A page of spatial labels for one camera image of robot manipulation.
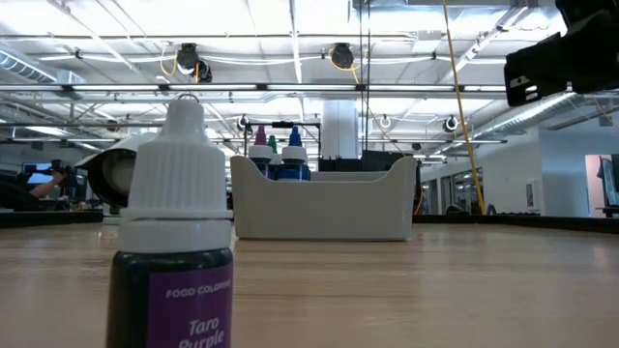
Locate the small Taro Purple dropper bottle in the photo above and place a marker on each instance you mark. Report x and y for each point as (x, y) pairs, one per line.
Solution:
(176, 193)

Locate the long ceiling light bar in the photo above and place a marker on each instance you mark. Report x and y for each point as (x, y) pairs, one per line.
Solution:
(290, 87)

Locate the silver ventilation duct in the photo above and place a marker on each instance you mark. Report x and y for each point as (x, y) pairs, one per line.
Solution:
(24, 65)

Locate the large green-cap coloring bottle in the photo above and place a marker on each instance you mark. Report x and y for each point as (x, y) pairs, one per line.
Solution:
(273, 145)

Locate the black monitor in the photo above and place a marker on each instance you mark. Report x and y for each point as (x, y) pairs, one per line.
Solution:
(379, 162)

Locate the wall television screen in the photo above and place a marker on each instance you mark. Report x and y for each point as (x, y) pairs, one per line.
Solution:
(610, 179)

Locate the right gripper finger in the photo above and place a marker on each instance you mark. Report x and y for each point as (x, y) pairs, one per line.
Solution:
(537, 67)
(597, 53)

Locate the large blue-cap coloring bottle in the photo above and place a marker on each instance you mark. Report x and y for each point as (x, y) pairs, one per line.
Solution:
(295, 154)

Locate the white plastic bin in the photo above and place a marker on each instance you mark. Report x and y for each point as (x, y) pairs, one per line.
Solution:
(319, 208)

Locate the person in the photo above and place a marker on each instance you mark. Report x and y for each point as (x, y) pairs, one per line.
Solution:
(19, 195)

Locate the white wall box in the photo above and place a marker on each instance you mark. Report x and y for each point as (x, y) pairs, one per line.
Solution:
(534, 195)

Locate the computer monitor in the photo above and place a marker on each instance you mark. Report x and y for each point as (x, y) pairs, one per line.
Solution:
(31, 170)

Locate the large purple-cap coloring bottle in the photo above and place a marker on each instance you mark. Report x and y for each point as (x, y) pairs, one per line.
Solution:
(261, 136)

